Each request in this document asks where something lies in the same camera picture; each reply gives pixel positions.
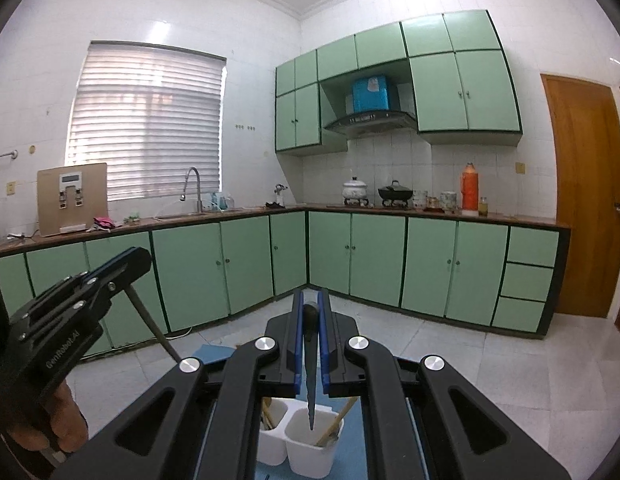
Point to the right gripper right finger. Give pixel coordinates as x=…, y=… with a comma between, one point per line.
x=423, y=420

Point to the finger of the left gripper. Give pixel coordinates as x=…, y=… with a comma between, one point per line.
x=116, y=264
x=138, y=267

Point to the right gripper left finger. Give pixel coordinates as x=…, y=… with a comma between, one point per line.
x=198, y=421

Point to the wooden chopstick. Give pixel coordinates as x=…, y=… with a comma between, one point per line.
x=266, y=414
x=332, y=430

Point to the green lower kitchen cabinets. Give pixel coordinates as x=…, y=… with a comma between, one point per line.
x=489, y=274

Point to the green kitchen cabinets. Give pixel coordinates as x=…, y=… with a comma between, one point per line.
x=489, y=274
x=450, y=70

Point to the green upper kitchen cabinets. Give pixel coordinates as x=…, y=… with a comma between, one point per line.
x=450, y=70

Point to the person's left hand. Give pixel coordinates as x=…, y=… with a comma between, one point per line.
x=58, y=421

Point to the red cloth on counter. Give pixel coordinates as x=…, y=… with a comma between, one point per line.
x=103, y=223

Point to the cardboard box with appliance print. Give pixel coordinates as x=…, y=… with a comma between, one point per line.
x=70, y=198

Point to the blue tablecloth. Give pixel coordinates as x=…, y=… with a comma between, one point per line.
x=350, y=460

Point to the white two-compartment utensil holder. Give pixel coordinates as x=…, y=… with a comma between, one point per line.
x=292, y=440

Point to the white window blinds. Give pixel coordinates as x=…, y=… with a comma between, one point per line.
x=149, y=113

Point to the small oil bottle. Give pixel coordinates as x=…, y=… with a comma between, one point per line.
x=483, y=206

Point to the patterned jar right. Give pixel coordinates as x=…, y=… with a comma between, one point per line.
x=448, y=201

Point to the patterned jar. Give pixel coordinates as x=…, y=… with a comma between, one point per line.
x=448, y=201
x=420, y=199

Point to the patterned jar left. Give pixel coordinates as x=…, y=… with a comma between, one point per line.
x=420, y=199

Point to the white cooking pot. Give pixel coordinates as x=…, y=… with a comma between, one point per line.
x=354, y=193

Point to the black wok with lid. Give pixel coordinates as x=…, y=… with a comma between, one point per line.
x=395, y=195

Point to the orange thermos bottle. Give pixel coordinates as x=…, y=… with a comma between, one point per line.
x=470, y=190

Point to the black range hood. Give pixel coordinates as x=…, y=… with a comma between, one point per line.
x=372, y=122

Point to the wooden door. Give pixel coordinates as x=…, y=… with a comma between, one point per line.
x=586, y=127

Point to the blue box above hood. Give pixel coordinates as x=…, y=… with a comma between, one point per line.
x=374, y=93

